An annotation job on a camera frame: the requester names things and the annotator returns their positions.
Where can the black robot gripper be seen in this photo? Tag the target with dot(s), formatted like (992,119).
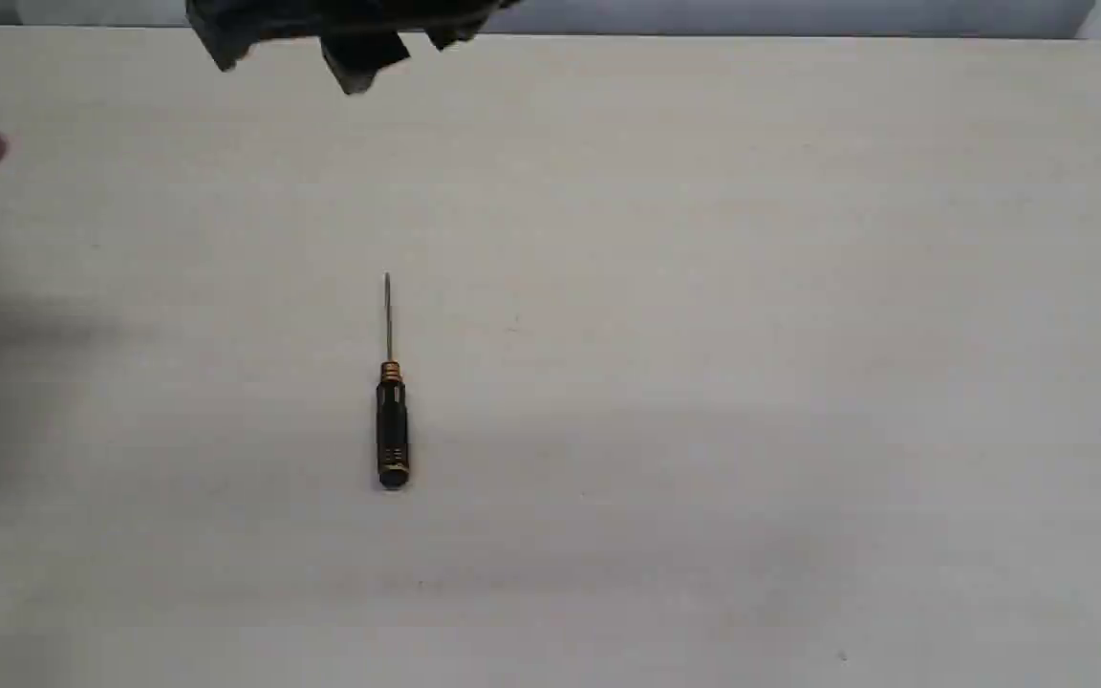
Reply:
(357,39)

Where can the black orange precision screwdriver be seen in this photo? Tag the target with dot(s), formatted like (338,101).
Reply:
(392,426)

